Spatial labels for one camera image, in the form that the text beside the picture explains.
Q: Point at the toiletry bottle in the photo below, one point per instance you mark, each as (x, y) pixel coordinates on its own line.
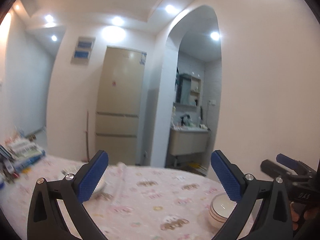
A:
(190, 123)

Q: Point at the black faucet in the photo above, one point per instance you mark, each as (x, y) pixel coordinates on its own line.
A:
(184, 120)

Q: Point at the bathroom mirror cabinet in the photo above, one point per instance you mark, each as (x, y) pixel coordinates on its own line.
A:
(186, 90)

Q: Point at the beige refrigerator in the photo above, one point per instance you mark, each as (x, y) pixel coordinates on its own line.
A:
(120, 105)

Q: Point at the pink printed tablecloth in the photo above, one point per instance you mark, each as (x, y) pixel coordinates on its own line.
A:
(150, 200)

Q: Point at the white cartoon rim plate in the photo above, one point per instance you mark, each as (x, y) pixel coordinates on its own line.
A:
(101, 186)

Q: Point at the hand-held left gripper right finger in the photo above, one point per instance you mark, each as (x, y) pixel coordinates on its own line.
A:
(226, 177)

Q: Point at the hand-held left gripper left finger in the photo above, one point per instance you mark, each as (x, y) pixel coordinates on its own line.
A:
(92, 177)

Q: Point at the pile of small items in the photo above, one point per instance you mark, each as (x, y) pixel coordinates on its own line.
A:
(8, 171)

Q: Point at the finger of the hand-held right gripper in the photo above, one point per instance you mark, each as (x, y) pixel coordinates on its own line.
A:
(272, 167)
(287, 160)

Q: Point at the white long box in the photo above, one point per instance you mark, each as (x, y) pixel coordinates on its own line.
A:
(22, 147)

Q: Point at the dark hanging cloth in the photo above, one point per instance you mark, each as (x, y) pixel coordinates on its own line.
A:
(177, 76)

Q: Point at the white ribbed bowl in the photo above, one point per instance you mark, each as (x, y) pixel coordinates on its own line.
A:
(222, 205)

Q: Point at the black hanging brush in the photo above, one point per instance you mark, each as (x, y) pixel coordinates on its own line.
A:
(201, 112)

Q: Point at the white hair dryer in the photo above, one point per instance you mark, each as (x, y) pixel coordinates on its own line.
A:
(205, 128)

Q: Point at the beige vanity cabinet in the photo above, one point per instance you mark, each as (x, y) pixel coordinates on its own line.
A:
(187, 142)

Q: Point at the white plush figure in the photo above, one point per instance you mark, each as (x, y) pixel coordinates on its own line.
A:
(174, 117)

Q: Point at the person's right hand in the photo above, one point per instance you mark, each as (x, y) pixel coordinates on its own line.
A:
(311, 213)

